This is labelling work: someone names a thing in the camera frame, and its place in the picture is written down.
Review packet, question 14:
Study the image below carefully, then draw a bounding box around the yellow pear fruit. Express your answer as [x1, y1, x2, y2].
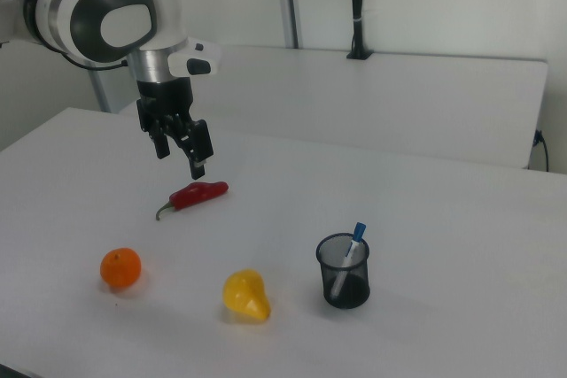
[221, 268, 272, 321]

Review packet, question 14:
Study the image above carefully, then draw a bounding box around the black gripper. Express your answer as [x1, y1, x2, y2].
[136, 76, 215, 181]

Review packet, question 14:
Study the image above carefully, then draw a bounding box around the black mesh pen cup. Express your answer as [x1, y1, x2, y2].
[315, 232, 371, 310]

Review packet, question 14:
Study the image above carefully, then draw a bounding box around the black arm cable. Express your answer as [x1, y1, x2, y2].
[43, 39, 130, 73]

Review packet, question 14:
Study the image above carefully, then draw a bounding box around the white side table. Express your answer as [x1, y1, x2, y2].
[118, 44, 550, 170]

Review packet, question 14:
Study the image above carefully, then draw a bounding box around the red chili pepper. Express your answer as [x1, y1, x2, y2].
[154, 181, 229, 222]

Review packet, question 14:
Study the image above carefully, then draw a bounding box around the orange mandarin fruit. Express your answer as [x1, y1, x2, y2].
[99, 247, 143, 289]

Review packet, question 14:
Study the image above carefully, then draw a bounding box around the white marker pen blue cap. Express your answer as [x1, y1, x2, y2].
[330, 221, 368, 299]

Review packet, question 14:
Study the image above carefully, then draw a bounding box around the black pole with base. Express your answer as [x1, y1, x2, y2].
[346, 0, 375, 61]

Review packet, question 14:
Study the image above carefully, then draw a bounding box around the black wall cable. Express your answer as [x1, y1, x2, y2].
[532, 128, 551, 172]

